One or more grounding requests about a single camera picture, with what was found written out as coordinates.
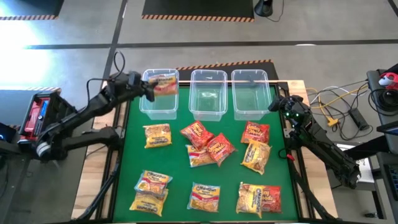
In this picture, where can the black table frame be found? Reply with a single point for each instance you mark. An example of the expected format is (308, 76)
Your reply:
(299, 189)

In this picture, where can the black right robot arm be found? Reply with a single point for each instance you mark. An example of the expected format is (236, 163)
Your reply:
(329, 155)

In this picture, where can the black laptop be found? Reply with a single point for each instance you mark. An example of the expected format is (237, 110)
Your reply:
(388, 128)

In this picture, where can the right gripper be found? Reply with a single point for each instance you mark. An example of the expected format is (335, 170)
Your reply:
(292, 104)

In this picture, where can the red spicy noodle packet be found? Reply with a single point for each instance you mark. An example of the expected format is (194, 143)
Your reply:
(221, 148)
(255, 130)
(196, 132)
(273, 199)

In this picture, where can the small red clip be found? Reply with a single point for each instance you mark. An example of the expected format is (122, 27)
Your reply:
(290, 157)

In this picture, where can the black side desk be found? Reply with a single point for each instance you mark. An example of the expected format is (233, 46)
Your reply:
(373, 79)

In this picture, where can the small black floor object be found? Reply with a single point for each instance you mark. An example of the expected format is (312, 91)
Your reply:
(370, 215)

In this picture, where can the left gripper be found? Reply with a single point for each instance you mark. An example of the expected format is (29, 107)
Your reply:
(134, 85)

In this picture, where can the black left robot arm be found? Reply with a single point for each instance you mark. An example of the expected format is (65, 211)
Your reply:
(93, 104)

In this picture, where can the yellow chicken ramen packet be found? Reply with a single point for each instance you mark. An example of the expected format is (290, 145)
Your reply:
(147, 203)
(249, 199)
(256, 157)
(157, 135)

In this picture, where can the black device blue light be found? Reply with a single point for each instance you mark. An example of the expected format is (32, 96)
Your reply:
(6, 137)

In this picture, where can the white paper sheet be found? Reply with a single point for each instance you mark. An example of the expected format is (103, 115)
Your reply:
(363, 174)

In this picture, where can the black power strip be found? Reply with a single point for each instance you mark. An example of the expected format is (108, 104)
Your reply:
(358, 119)

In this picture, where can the clear plastic bin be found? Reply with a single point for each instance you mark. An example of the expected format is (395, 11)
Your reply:
(207, 102)
(158, 107)
(251, 102)

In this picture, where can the black stand base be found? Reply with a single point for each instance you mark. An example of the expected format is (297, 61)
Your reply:
(263, 7)

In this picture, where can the red black device left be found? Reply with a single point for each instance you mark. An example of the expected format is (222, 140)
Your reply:
(12, 105)

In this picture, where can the black metal bar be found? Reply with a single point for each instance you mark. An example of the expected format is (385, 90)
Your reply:
(370, 147)

